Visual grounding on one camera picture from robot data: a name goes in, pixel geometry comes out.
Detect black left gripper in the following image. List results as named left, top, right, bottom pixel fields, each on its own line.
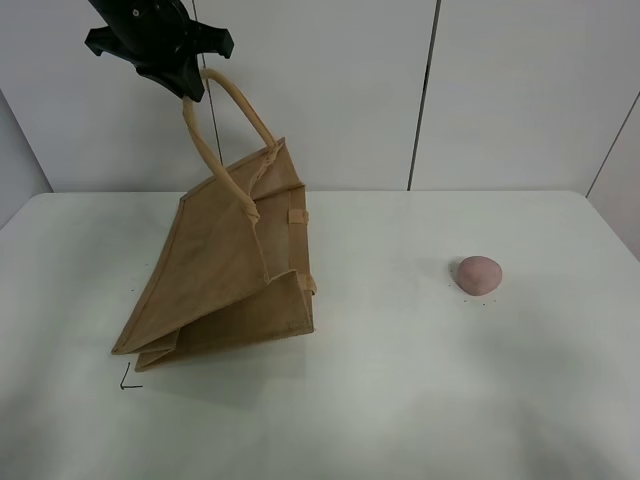
left=85, top=0, right=234, bottom=102

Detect brown linen tote bag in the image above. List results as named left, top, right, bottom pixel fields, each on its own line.
left=112, top=68, right=316, bottom=372

